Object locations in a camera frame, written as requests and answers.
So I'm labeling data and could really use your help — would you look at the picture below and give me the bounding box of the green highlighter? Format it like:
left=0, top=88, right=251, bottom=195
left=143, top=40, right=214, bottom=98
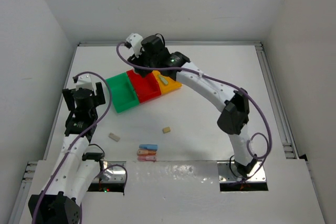
left=158, top=74, right=169, bottom=86

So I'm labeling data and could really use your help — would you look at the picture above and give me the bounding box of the long grey eraser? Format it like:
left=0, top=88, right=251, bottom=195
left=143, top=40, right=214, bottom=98
left=108, top=133, right=120, bottom=142

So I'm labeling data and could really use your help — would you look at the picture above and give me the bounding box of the small beige eraser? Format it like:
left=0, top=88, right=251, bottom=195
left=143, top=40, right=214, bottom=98
left=162, top=127, right=171, bottom=134

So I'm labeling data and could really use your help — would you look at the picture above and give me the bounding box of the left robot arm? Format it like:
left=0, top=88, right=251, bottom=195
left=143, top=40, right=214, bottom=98
left=28, top=82, right=106, bottom=223

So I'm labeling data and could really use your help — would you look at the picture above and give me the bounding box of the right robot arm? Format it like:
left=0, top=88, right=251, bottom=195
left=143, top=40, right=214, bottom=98
left=125, top=34, right=257, bottom=178

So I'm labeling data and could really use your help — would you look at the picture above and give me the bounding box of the green plastic bin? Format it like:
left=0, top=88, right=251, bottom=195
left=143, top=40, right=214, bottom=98
left=106, top=72, right=140, bottom=113

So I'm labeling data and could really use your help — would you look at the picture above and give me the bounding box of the red plastic bin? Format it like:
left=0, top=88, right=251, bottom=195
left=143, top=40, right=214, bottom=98
left=126, top=70, right=162, bottom=103

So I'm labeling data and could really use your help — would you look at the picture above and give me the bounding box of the yellow plastic bin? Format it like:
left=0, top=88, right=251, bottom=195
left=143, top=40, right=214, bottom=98
left=152, top=70, right=182, bottom=95

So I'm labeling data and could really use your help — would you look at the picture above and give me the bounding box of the blue highlighter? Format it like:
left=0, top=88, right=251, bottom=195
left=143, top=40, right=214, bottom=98
left=139, top=144, right=158, bottom=151

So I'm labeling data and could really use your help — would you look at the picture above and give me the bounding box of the orange highlighter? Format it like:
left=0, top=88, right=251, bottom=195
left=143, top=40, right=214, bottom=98
left=137, top=149, right=156, bottom=156

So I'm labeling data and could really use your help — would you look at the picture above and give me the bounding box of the pink highlighter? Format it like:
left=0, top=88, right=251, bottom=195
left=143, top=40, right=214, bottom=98
left=138, top=155, right=156, bottom=162

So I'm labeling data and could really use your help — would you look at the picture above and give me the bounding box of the white front board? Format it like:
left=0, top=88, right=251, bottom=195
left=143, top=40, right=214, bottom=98
left=18, top=159, right=326, bottom=224

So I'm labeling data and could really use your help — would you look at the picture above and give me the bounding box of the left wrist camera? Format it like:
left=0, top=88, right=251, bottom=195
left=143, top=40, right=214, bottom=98
left=75, top=74, right=94, bottom=91

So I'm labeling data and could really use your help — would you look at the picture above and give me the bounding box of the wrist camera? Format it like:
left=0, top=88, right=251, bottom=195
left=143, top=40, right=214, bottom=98
left=125, top=33, right=143, bottom=57
left=75, top=74, right=94, bottom=91

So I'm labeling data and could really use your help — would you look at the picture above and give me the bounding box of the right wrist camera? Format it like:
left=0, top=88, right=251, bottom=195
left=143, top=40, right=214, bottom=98
left=125, top=33, right=143, bottom=57

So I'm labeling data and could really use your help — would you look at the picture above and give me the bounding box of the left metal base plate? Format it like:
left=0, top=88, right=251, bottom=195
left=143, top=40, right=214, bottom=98
left=98, top=161, right=127, bottom=183

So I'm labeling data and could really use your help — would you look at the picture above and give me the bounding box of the metal base plate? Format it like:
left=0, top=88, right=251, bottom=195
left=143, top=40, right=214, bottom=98
left=217, top=159, right=267, bottom=183
left=98, top=161, right=127, bottom=183

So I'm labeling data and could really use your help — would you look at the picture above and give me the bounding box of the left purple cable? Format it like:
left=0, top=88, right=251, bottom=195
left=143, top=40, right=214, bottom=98
left=31, top=71, right=128, bottom=224

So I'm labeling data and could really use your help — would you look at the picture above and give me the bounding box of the purple cable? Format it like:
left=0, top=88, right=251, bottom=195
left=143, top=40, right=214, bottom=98
left=31, top=71, right=128, bottom=224
left=116, top=41, right=272, bottom=184

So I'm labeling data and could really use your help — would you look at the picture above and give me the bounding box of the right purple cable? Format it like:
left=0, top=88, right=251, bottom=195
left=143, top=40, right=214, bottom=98
left=116, top=41, right=272, bottom=184

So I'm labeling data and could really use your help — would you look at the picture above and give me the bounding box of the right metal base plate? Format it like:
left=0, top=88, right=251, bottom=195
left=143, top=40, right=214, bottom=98
left=217, top=159, right=267, bottom=183

